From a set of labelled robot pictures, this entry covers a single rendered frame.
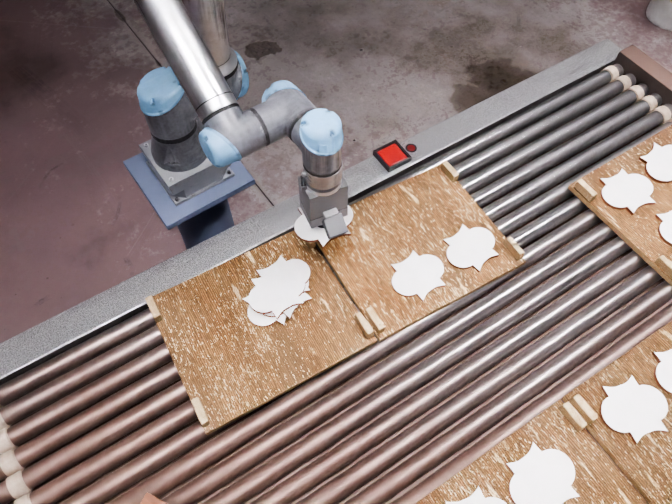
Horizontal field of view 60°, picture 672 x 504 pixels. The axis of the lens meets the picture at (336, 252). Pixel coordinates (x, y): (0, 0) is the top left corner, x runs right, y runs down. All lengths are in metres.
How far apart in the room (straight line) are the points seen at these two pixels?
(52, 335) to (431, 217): 0.93
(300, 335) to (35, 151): 2.13
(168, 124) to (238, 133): 0.43
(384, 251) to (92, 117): 2.11
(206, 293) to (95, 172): 1.67
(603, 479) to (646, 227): 0.64
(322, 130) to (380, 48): 2.36
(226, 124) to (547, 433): 0.87
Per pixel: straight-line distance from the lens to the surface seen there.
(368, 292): 1.35
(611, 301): 1.50
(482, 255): 1.43
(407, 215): 1.47
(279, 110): 1.09
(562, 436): 1.31
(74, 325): 1.46
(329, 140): 1.03
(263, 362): 1.29
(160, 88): 1.45
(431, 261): 1.39
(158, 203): 1.63
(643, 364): 1.44
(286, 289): 1.32
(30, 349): 1.47
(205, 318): 1.35
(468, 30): 3.55
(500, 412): 1.31
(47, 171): 3.06
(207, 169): 1.57
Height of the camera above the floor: 2.13
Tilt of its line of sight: 59 degrees down
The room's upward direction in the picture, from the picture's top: straight up
